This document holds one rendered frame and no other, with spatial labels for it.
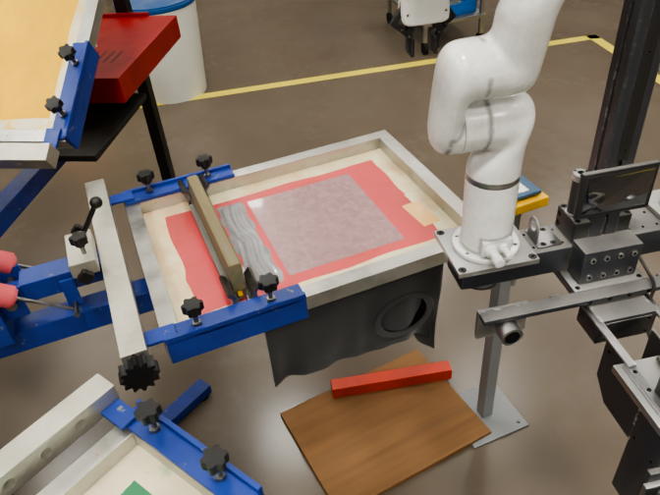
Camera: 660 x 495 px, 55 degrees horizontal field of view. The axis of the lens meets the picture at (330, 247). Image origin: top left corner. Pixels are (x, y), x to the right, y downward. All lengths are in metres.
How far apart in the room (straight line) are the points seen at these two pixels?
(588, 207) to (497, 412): 1.30
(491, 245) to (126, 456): 0.75
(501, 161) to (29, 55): 1.44
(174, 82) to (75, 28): 2.62
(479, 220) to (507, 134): 0.18
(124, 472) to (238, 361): 1.45
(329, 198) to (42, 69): 0.90
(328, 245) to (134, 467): 0.68
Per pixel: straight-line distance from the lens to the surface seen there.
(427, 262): 1.45
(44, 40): 2.09
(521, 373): 2.54
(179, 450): 1.14
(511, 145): 1.09
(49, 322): 1.59
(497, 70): 0.98
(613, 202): 1.26
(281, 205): 1.69
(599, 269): 1.31
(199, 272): 1.52
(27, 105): 1.99
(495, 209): 1.15
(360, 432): 2.31
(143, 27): 2.69
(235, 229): 1.63
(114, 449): 1.19
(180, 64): 4.61
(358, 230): 1.58
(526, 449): 2.34
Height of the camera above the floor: 1.91
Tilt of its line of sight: 38 degrees down
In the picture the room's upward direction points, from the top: 5 degrees counter-clockwise
